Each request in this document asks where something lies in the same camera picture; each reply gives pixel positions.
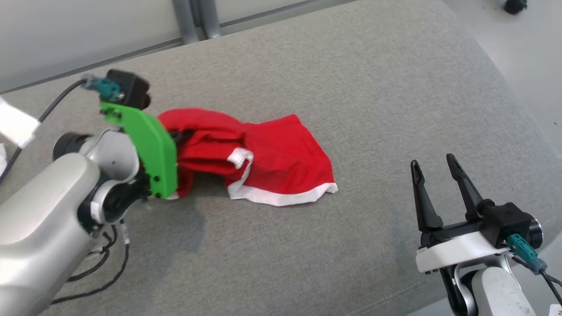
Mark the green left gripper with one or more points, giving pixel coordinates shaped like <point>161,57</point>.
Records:
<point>151,149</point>

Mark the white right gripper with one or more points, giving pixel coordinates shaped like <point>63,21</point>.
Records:
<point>456,252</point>

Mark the red shorts white trim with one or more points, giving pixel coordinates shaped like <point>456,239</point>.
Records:
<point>281,153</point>

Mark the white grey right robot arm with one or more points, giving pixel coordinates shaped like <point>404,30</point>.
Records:
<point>500,294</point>

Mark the small white label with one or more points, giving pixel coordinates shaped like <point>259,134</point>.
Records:
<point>557,310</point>

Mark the black caster wheel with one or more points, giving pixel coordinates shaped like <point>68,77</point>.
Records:
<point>514,6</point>

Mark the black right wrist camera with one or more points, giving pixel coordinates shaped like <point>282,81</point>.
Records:
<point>509,219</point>

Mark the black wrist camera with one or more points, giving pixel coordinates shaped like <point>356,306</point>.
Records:
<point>129,87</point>
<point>509,219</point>

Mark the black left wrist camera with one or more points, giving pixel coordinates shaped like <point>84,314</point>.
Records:
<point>129,87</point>

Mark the teal left camera connector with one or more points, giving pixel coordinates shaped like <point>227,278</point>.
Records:
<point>105,87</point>

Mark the teal camera connector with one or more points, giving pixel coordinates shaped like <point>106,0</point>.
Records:
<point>524,252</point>
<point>105,87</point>

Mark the teal right camera connector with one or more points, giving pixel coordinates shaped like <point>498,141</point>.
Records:
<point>524,252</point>

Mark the grey metal post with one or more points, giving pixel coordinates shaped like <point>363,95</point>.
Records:
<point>210,17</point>
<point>186,22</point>

